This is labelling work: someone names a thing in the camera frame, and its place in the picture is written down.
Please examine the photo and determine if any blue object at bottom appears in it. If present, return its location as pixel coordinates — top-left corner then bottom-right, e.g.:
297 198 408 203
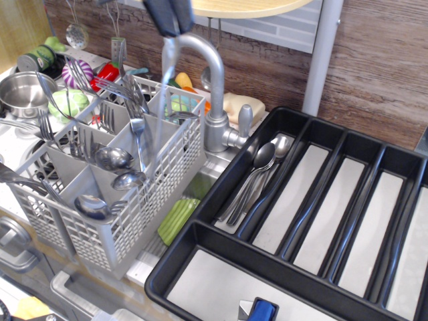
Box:
237 297 280 321

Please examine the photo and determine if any steel spoon lower basket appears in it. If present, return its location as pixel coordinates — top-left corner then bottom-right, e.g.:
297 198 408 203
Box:
111 171 146 191

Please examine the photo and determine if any beige toy sponge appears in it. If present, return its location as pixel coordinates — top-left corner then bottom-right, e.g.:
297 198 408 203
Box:
222 92 267 125

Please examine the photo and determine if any steel cooking pot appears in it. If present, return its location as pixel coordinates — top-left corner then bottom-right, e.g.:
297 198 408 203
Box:
1 72 49 118

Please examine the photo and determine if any hanging slotted ladle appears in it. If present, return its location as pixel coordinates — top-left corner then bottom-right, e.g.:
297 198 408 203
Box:
66 0 89 50

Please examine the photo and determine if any steel spoon basket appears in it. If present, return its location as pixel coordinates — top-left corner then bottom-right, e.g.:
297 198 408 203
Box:
94 146 134 171
111 171 146 191

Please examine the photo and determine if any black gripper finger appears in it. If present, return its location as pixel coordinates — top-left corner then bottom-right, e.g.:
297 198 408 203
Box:
143 0 179 37
170 0 195 35

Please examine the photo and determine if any black cutlery tray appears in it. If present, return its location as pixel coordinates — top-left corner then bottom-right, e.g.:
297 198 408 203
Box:
144 107 427 320

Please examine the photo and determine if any wooden round shelf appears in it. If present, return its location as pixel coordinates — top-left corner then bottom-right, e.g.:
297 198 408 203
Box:
191 0 311 19

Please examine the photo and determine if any dark steel spoon in tray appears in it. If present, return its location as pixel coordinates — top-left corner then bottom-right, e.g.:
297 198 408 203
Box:
215 142 276 222

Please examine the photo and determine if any green toy can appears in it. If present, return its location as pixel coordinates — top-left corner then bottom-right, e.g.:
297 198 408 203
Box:
17 36 66 72

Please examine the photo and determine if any steel fork leaning back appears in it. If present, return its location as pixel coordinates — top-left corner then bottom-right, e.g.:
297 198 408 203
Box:
64 55 99 98

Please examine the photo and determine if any large steel spoon front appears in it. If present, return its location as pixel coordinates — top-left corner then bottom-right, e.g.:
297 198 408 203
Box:
74 195 113 223

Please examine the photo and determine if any hanging metal spatula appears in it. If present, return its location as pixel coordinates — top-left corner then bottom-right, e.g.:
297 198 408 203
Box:
106 1 126 69

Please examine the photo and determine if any purple striped toy ball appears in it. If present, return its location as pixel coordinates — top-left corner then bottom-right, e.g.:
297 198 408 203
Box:
62 58 94 90

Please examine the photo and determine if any tall steel fork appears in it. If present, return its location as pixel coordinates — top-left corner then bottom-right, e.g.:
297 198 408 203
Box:
121 73 146 172

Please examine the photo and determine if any green toy cabbage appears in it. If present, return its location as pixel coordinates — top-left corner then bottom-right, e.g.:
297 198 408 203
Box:
48 89 90 124

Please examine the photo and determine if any yellow toy fruit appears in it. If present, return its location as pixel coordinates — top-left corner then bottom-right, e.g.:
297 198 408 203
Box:
175 72 193 88

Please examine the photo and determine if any small steel spoon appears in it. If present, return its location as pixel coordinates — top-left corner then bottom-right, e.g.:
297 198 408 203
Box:
148 37 180 181

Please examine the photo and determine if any grey metal post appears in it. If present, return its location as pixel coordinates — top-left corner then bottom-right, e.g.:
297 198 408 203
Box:
302 0 344 116

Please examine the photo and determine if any yellow toy at corner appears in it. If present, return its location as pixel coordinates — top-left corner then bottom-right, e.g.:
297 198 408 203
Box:
12 297 51 320

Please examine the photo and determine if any red toy pepper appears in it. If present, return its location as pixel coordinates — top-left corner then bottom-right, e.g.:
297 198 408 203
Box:
90 62 119 92

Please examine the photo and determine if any silver toy faucet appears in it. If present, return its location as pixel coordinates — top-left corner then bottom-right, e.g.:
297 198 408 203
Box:
177 33 253 152

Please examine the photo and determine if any steel spoon middle basket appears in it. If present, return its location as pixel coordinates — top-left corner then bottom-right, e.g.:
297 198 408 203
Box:
94 146 134 171

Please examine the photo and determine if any grey plastic cutlery basket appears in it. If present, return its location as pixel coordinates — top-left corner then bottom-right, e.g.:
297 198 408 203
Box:
7 74 207 281

